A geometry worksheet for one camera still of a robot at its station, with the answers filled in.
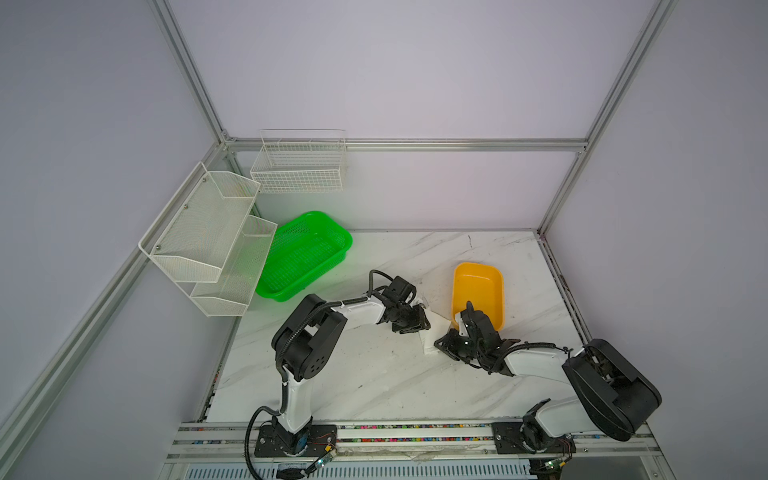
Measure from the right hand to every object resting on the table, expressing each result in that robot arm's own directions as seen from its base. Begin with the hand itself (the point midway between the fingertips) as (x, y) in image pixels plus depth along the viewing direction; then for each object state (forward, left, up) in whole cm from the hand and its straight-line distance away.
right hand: (432, 344), depth 88 cm
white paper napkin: (+6, -3, 0) cm, 7 cm away
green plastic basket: (+39, +48, 0) cm, 62 cm away
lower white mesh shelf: (+7, +57, +16) cm, 60 cm away
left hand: (+5, +2, 0) cm, 5 cm away
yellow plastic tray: (+24, -21, -5) cm, 32 cm away
